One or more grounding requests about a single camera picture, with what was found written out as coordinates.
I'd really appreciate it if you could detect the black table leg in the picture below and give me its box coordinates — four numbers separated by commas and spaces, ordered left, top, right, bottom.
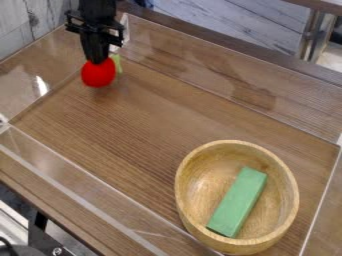
34, 212, 48, 230

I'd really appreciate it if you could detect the wooden bowl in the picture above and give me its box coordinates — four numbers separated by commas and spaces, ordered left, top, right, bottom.
174, 140, 300, 255

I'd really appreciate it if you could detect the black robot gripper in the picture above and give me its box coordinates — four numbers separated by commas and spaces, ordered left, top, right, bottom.
66, 0, 123, 64

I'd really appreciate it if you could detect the green rectangular block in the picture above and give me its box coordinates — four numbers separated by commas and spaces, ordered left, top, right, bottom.
206, 167, 268, 238

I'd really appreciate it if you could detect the red plush fruit green leaf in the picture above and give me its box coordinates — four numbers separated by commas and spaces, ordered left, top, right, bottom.
81, 54, 123, 88

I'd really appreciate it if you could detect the metal frame in background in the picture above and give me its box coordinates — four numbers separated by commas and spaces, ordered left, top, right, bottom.
298, 10, 338, 62

